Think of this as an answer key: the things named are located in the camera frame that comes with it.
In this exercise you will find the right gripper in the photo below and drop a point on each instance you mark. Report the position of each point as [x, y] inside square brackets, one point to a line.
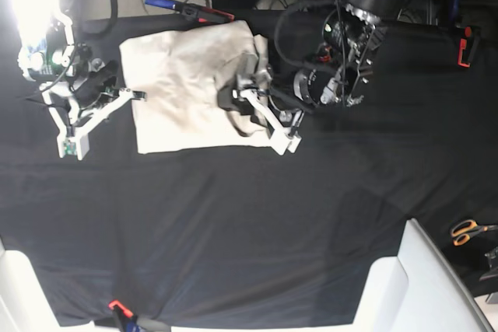
[98, 89]

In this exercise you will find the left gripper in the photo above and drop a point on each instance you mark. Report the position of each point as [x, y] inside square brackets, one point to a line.
[279, 98]

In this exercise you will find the cream white T-shirt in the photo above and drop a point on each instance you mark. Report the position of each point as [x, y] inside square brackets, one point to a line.
[182, 74]

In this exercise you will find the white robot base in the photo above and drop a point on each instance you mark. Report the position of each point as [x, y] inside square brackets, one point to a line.
[428, 293]
[24, 306]

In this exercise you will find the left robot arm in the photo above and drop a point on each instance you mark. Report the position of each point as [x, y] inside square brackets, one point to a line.
[351, 34]

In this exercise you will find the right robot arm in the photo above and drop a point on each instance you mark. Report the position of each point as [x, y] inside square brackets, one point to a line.
[55, 55]

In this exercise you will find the blue orange clamp top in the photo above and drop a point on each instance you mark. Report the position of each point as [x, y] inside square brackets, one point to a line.
[193, 12]

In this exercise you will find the black table cloth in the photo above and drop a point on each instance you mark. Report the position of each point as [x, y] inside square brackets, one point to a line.
[242, 237]

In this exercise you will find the orange black clamp right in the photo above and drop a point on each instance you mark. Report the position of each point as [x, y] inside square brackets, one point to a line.
[469, 42]

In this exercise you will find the orange blue clamp bottom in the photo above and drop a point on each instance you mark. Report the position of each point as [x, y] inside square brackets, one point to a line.
[127, 321]

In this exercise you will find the orange handled scissors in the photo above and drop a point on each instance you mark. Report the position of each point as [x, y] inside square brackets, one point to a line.
[465, 230]

